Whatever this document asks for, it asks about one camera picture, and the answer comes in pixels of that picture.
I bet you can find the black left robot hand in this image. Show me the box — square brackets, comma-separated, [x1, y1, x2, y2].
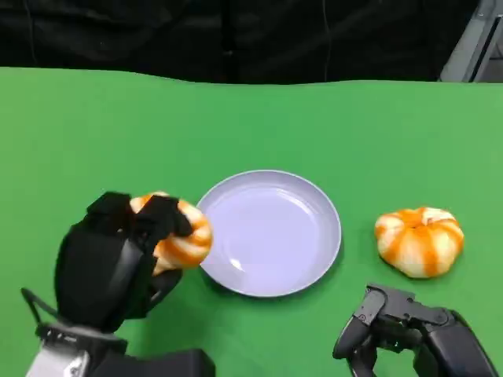
[53, 191, 194, 333]

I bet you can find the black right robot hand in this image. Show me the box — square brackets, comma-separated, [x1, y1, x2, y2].
[332, 283, 500, 377]

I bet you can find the orange and white toy bread roll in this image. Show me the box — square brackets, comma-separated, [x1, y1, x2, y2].
[128, 191, 214, 276]
[373, 206, 465, 280]

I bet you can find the lilac plate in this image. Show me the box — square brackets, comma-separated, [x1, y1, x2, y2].
[195, 169, 343, 298]

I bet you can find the green cloth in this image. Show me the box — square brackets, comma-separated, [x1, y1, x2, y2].
[0, 65, 503, 377]

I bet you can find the black backdrop curtain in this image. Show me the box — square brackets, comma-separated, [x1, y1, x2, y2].
[0, 0, 478, 84]

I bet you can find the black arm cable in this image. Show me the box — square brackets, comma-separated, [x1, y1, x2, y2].
[20, 287, 60, 327]

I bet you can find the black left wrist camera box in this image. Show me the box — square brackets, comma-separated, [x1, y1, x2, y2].
[93, 347, 216, 377]

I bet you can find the grey metal frame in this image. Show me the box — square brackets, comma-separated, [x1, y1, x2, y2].
[438, 0, 503, 83]

